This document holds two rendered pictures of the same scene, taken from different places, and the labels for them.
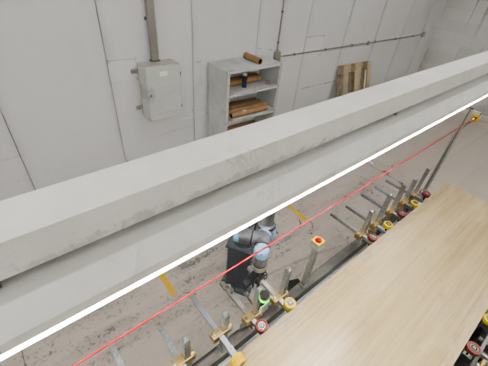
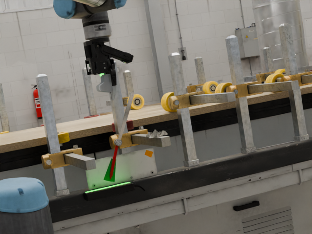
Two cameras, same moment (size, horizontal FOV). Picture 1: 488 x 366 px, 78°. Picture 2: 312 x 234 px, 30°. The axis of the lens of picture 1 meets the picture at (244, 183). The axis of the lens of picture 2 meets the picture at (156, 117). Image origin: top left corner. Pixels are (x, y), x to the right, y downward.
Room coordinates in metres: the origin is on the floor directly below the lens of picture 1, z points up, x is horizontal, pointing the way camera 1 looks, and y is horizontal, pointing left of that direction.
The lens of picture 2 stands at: (2.93, 0.73, 1.05)
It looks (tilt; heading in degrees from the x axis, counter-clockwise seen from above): 4 degrees down; 202
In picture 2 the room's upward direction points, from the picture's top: 9 degrees counter-clockwise
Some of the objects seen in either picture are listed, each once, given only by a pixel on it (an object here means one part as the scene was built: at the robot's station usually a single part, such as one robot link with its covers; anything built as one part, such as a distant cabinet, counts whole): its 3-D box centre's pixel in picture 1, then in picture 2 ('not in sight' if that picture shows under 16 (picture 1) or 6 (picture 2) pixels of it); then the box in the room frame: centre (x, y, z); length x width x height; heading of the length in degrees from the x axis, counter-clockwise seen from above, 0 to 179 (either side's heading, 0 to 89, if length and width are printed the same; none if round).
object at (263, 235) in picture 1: (261, 240); (75, 3); (1.25, -0.14, 1.32); 0.12 x 0.12 x 0.09; 83
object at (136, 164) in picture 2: (254, 316); (121, 168); (1.08, -0.16, 0.75); 0.26 x 0.01 x 0.10; 133
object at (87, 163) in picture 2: (268, 287); (74, 159); (1.25, -0.24, 0.82); 0.44 x 0.03 x 0.04; 43
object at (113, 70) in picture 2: not in sight; (111, 73); (1.14, -0.11, 1.09); 0.05 x 0.02 x 0.09; 43
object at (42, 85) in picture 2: (282, 290); (53, 143); (1.21, -0.34, 0.88); 0.04 x 0.04 x 0.48; 43
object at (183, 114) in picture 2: (224, 334); (184, 116); (0.87, 0.03, 0.89); 0.04 x 0.04 x 0.48; 43
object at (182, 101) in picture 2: (221, 331); (186, 100); (0.86, 0.04, 0.95); 0.14 x 0.06 x 0.05; 133
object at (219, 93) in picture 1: (241, 118); not in sight; (4.02, 0.13, 0.78); 0.90 x 0.45 x 1.55; 132
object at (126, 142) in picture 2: (252, 316); (128, 139); (1.02, -0.14, 0.85); 0.14 x 0.06 x 0.05; 133
